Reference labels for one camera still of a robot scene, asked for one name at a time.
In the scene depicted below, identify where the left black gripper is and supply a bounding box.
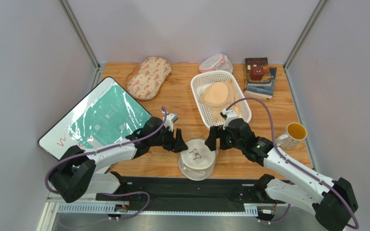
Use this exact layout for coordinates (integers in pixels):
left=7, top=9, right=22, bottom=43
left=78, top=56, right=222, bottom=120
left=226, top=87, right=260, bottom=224
left=149, top=124, right=188, bottom=153

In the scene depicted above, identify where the round white mesh laundry bag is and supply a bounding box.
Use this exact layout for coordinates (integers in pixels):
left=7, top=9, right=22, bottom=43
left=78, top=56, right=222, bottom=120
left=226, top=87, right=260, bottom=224
left=178, top=138, right=218, bottom=181

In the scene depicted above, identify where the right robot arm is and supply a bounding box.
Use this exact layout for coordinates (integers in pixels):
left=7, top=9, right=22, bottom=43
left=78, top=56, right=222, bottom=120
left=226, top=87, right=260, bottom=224
left=205, top=118, right=358, bottom=231

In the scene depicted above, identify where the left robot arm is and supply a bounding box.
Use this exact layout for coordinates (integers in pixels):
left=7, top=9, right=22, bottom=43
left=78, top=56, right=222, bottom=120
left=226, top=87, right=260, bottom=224
left=45, top=113, right=188, bottom=203

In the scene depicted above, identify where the beige bra in basket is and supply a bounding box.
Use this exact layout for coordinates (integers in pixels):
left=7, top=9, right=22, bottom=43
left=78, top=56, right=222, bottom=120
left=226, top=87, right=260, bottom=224
left=198, top=80, right=240, bottom=123

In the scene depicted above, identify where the pink-trimmed mesh bag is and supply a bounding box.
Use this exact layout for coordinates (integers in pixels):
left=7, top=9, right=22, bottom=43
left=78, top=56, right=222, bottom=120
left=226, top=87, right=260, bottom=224
left=198, top=53, right=234, bottom=74

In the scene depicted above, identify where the white perforated plastic basket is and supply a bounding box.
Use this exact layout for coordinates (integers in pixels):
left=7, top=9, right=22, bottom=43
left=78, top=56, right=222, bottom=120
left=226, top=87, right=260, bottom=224
left=190, top=70, right=252, bottom=129

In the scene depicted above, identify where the floral fabric pouch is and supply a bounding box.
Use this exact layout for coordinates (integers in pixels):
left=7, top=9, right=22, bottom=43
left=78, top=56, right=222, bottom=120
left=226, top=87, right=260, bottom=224
left=126, top=56, right=172, bottom=101

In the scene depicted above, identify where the whiteboard with green sheet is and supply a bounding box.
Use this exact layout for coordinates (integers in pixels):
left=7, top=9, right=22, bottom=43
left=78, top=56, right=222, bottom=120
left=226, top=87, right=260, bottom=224
left=38, top=77, right=151, bottom=160

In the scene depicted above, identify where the stack of books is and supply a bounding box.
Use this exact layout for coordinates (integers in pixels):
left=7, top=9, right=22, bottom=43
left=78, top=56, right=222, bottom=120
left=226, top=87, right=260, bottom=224
left=244, top=57, right=277, bottom=99

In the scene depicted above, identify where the dark red cube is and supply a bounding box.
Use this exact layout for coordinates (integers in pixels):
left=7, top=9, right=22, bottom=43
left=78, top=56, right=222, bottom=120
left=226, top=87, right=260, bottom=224
left=250, top=66, right=264, bottom=81

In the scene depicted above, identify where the white mug yellow inside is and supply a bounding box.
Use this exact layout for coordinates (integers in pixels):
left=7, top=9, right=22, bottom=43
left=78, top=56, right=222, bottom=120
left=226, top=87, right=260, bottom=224
left=275, top=122, right=307, bottom=150

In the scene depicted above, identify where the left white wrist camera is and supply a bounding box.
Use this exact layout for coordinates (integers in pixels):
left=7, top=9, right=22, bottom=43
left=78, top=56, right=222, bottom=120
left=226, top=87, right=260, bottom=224
left=163, top=113, right=179, bottom=132

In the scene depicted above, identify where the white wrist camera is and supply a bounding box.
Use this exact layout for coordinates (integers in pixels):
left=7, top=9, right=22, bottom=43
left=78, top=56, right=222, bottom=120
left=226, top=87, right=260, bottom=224
left=220, top=109, right=238, bottom=129
left=163, top=113, right=179, bottom=132

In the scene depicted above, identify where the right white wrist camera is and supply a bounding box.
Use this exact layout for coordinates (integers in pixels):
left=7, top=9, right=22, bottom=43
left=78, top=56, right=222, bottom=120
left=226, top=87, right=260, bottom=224
left=220, top=109, right=238, bottom=129

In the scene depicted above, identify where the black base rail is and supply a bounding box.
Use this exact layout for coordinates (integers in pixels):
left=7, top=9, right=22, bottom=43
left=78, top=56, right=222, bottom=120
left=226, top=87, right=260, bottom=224
left=95, top=177, right=277, bottom=217

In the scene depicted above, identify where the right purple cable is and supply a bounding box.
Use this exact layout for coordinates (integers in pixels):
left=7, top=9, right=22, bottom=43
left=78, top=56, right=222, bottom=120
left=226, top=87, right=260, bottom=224
left=225, top=97, right=360, bottom=230

